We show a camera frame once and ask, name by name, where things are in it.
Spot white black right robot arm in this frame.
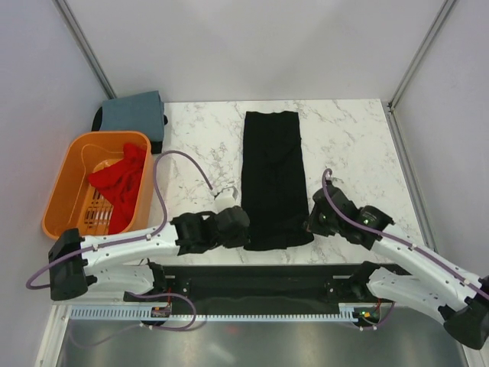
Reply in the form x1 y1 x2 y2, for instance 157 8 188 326
306 198 488 350

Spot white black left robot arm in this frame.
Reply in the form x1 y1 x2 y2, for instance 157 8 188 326
48 206 250 301

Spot aluminium base extrusion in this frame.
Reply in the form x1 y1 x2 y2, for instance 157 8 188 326
53 273 469 307

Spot red t shirt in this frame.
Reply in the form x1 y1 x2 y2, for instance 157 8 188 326
88 143 147 235

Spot folded grey blue t shirt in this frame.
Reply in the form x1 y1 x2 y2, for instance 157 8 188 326
96 90 164 142

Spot orange plastic basket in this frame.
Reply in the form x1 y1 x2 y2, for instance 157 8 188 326
41 131 154 239

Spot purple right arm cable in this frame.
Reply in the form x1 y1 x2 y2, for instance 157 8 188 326
322 169 482 332

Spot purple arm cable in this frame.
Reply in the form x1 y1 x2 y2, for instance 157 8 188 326
25 151 219 349
322 169 482 332

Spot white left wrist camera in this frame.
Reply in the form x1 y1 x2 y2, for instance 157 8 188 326
212 186 238 212

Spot black mounting rail plate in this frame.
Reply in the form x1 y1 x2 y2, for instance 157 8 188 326
124 261 390 313

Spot aluminium frame post right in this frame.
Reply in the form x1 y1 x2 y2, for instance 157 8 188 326
387 0 458 113

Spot aluminium frame post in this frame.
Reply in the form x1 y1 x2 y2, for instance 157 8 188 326
52 0 117 99
387 0 458 113

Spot white slotted cable duct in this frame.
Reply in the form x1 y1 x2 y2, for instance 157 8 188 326
69 304 366 323

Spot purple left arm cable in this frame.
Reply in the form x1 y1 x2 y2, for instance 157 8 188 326
25 151 219 349

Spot aluminium frame post left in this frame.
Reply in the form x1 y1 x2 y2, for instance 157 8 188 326
52 0 117 99

